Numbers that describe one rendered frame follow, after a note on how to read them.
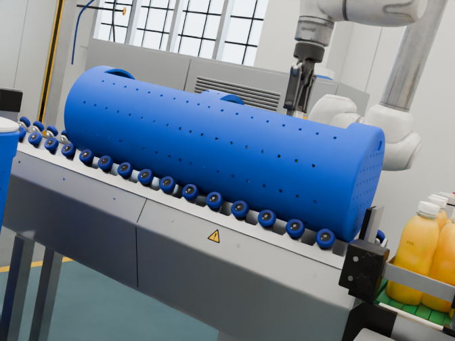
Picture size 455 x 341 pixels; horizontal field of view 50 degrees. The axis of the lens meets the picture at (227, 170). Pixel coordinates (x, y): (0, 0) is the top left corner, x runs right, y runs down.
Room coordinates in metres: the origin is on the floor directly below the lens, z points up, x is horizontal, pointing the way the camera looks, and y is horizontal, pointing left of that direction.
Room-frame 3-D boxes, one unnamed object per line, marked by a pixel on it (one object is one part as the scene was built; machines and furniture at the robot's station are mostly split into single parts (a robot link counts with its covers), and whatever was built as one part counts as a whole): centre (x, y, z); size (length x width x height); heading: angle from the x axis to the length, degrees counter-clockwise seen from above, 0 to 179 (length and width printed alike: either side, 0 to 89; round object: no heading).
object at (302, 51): (1.26, -0.13, 1.35); 0.08 x 0.07 x 0.09; 153
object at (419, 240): (0.98, -0.41, 1.00); 0.07 x 0.07 x 0.19
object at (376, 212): (1.15, -0.36, 0.99); 0.10 x 0.02 x 0.12; 153
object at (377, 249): (0.95, -0.31, 0.95); 0.10 x 0.07 x 0.10; 153
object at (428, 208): (0.98, -0.41, 1.10); 0.04 x 0.04 x 0.02
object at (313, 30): (1.26, -0.13, 1.42); 0.09 x 0.09 x 0.06
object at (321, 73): (3.08, -0.37, 1.48); 0.24 x 0.12 x 0.08; 64
